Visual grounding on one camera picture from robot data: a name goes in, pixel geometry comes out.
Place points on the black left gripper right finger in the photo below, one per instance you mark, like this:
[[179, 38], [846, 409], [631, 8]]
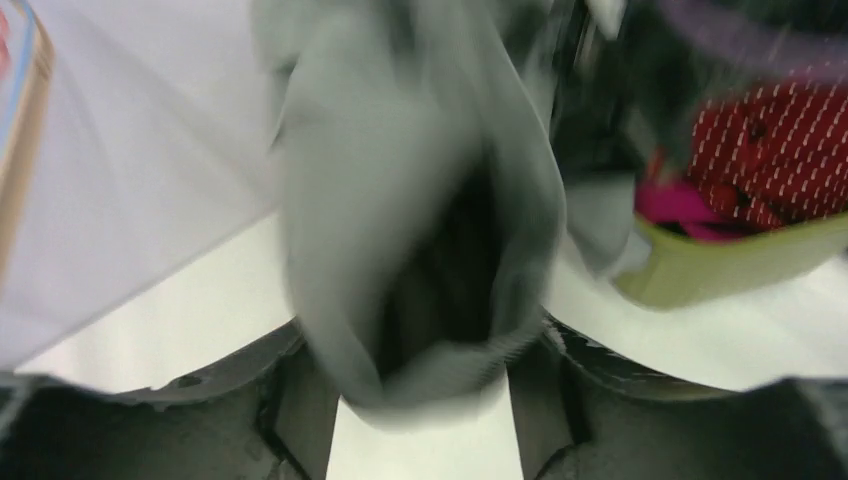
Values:
[[582, 411]]

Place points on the magenta pleated skirt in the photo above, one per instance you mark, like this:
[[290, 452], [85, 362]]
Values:
[[679, 208]]

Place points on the wooden hanger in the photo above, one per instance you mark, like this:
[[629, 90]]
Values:
[[18, 157]]

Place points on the red polka dot skirt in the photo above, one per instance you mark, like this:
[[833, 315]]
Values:
[[773, 156]]

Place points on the grey skirt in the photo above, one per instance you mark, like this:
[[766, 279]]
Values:
[[423, 206]]

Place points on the olive green laundry basket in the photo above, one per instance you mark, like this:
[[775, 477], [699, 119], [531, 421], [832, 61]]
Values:
[[681, 272]]

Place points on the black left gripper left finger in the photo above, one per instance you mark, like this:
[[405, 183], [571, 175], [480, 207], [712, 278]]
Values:
[[264, 412]]

